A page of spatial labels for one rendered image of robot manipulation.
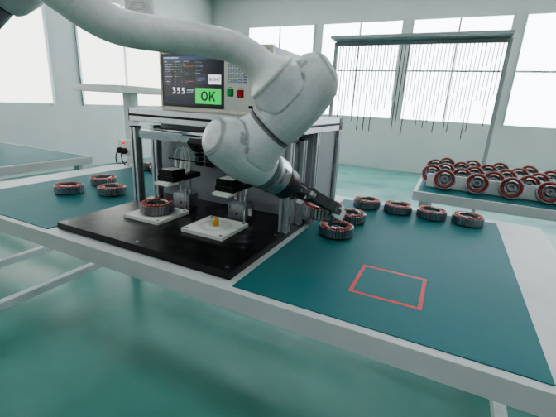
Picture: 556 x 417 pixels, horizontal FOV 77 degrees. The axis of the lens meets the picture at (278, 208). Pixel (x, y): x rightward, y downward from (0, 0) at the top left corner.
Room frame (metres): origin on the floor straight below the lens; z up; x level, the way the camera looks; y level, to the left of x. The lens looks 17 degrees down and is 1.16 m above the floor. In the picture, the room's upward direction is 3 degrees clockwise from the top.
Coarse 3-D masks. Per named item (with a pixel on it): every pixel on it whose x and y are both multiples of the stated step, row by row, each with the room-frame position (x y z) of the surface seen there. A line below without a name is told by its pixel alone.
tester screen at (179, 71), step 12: (168, 60) 1.27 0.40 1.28; (180, 60) 1.24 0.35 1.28; (192, 60) 1.22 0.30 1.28; (204, 60) 1.20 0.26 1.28; (216, 60) 1.18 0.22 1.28; (168, 72) 1.27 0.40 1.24; (180, 72) 1.25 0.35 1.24; (192, 72) 1.22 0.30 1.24; (204, 72) 1.20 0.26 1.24; (216, 72) 1.18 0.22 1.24; (168, 84) 1.27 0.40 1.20; (180, 84) 1.25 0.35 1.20; (192, 84) 1.22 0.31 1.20; (204, 84) 1.20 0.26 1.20; (216, 84) 1.18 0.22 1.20; (180, 96) 1.25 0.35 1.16; (192, 96) 1.23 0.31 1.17
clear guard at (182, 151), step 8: (184, 136) 0.95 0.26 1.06; (192, 136) 0.94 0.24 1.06; (200, 136) 0.93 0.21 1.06; (176, 144) 0.93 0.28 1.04; (184, 144) 0.92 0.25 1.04; (176, 152) 0.91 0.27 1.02; (184, 152) 0.90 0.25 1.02; (192, 152) 0.89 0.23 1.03; (200, 152) 0.88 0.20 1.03; (184, 160) 0.88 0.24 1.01; (192, 160) 0.87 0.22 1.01; (200, 160) 0.86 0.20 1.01; (208, 160) 0.86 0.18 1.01
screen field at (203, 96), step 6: (198, 90) 1.21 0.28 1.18; (204, 90) 1.20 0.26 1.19; (210, 90) 1.19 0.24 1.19; (216, 90) 1.18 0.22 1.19; (198, 96) 1.21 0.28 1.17; (204, 96) 1.20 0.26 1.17; (210, 96) 1.19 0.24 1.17; (216, 96) 1.18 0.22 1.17; (198, 102) 1.21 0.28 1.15; (204, 102) 1.20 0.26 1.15; (210, 102) 1.19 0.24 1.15; (216, 102) 1.18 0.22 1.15
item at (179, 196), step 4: (176, 192) 1.25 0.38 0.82; (180, 192) 1.25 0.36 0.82; (184, 192) 1.25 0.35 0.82; (188, 192) 1.25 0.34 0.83; (192, 192) 1.26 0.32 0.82; (196, 192) 1.26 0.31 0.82; (176, 196) 1.25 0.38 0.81; (180, 196) 1.24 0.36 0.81; (184, 196) 1.23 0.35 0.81; (188, 196) 1.23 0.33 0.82; (192, 196) 1.24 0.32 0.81; (196, 196) 1.26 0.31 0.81; (176, 200) 1.25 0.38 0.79; (180, 200) 1.24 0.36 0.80; (184, 200) 1.23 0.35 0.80; (188, 200) 1.23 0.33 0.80; (192, 200) 1.24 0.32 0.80; (196, 200) 1.26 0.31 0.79; (176, 204) 1.25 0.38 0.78; (180, 204) 1.24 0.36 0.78; (184, 204) 1.24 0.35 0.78; (188, 204) 1.23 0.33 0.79; (192, 204) 1.24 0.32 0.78; (196, 204) 1.26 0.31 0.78
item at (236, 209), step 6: (228, 204) 1.15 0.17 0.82; (234, 204) 1.14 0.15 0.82; (240, 204) 1.13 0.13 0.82; (252, 204) 1.16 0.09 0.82; (228, 210) 1.15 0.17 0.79; (234, 210) 1.14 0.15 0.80; (240, 210) 1.13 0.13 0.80; (252, 210) 1.16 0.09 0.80; (228, 216) 1.15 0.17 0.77; (234, 216) 1.14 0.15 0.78; (240, 216) 1.13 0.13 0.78; (252, 216) 1.16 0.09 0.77
